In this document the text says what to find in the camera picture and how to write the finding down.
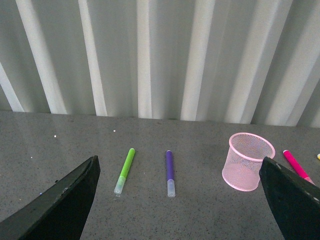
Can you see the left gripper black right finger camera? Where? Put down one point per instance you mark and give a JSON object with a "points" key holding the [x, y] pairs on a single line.
{"points": [[293, 201]]}

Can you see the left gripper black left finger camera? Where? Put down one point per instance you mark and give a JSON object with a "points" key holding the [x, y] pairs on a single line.
{"points": [[61, 212]]}

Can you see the pink marker pen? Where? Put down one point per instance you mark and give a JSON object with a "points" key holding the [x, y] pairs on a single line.
{"points": [[296, 166]]}

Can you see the purple marker pen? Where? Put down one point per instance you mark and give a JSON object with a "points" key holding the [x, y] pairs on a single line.
{"points": [[171, 192]]}

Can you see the pink mesh cup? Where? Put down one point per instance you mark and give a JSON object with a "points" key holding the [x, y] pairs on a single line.
{"points": [[244, 160]]}

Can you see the green marker pen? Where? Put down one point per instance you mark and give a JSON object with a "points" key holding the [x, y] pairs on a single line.
{"points": [[124, 172]]}

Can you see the white pleated curtain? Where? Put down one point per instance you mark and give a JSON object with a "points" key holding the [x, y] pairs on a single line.
{"points": [[231, 61]]}

